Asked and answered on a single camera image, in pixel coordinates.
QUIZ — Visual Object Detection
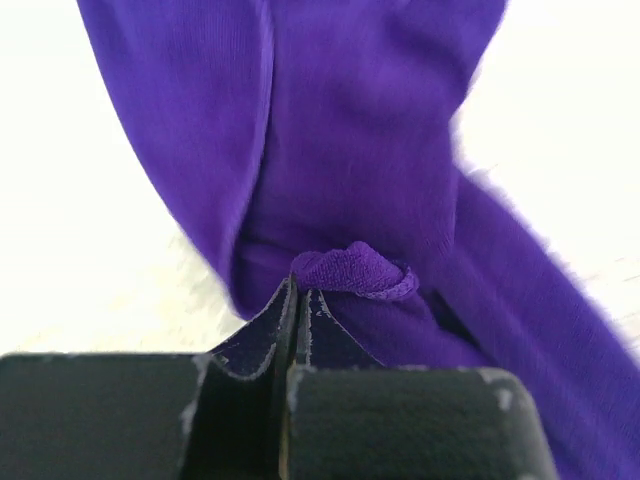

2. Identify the purple towel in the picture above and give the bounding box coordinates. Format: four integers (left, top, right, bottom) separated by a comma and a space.
79, 1, 639, 479

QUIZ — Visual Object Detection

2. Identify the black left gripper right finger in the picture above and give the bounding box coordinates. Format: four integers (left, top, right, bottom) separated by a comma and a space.
279, 290, 557, 480

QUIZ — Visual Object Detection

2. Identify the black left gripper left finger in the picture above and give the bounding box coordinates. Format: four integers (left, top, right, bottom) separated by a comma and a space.
1, 279, 298, 479

